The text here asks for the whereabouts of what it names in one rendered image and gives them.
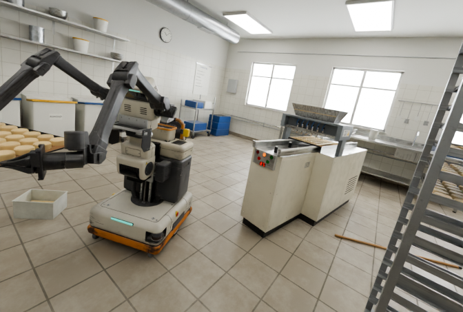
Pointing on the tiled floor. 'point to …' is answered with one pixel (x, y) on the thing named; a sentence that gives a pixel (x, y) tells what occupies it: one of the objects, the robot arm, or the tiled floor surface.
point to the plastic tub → (39, 204)
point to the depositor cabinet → (331, 183)
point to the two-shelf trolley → (198, 118)
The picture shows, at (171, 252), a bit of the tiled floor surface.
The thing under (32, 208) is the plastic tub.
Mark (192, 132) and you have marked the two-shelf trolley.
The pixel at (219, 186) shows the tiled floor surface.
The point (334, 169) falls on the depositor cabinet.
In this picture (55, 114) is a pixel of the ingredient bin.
